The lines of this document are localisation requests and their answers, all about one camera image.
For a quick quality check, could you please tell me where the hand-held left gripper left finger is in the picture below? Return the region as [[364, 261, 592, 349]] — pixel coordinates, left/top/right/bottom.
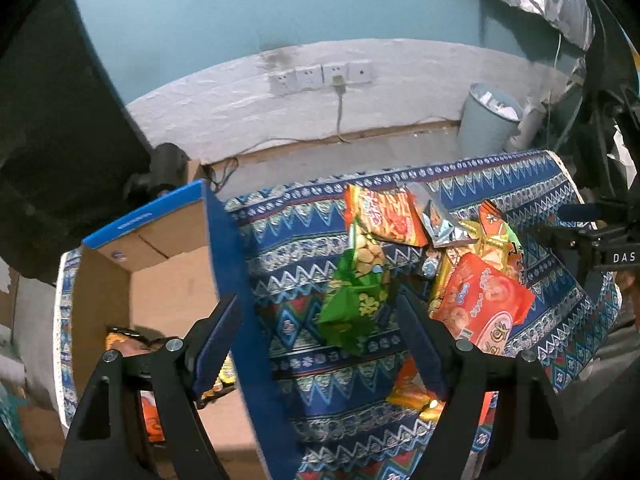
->
[[59, 292, 246, 480]]

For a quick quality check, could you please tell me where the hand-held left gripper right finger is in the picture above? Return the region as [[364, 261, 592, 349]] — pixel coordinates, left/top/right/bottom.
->
[[395, 290, 573, 480]]

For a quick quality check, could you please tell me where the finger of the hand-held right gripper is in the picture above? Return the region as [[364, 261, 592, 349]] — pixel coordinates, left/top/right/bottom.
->
[[556, 199, 640, 227], [536, 226, 601, 273]]

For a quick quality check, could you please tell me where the orange and yellow snack packet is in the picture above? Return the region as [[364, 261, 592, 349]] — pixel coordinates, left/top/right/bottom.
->
[[387, 360, 496, 426]]

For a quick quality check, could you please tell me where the orange and green snack packet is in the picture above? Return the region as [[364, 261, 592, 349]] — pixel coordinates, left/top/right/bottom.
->
[[477, 201, 526, 281]]

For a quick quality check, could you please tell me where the red biscuit snack packet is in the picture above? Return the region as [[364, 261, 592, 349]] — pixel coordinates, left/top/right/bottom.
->
[[430, 252, 537, 357]]

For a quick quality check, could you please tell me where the blue cardboard box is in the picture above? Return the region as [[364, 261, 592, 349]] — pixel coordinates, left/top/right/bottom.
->
[[70, 180, 301, 480]]

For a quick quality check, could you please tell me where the small orange snack packet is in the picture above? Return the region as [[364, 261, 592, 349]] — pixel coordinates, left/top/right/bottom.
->
[[140, 390, 167, 443]]

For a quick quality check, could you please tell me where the silver foil snack packet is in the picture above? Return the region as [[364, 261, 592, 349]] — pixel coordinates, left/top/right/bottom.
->
[[405, 182, 478, 248]]

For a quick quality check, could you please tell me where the orange noodle snack packet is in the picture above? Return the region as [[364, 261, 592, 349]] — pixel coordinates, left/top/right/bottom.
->
[[344, 183, 430, 248]]

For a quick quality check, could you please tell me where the white pipe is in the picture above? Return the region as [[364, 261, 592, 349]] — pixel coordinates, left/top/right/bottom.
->
[[502, 105, 546, 153]]

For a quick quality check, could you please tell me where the black stand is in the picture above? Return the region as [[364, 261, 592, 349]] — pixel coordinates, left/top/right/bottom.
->
[[570, 55, 640, 201]]

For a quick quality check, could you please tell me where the blue patterned tablecloth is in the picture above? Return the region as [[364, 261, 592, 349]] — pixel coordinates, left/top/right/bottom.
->
[[55, 150, 623, 480]]

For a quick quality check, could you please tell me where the pale blue trash bin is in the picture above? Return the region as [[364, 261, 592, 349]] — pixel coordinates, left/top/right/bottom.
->
[[457, 82, 525, 158]]

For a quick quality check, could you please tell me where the small brown cardboard box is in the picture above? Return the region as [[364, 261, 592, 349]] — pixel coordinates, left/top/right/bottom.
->
[[185, 159, 211, 183]]

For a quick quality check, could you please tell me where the black cylindrical device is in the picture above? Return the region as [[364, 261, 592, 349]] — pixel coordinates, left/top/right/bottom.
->
[[124, 142, 188, 201]]

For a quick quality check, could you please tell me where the black floor cable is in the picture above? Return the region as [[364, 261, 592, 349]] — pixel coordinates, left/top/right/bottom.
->
[[205, 157, 241, 193]]

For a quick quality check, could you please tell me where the grey plug with cable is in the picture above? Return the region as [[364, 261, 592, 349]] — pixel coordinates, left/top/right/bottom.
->
[[330, 75, 361, 143]]

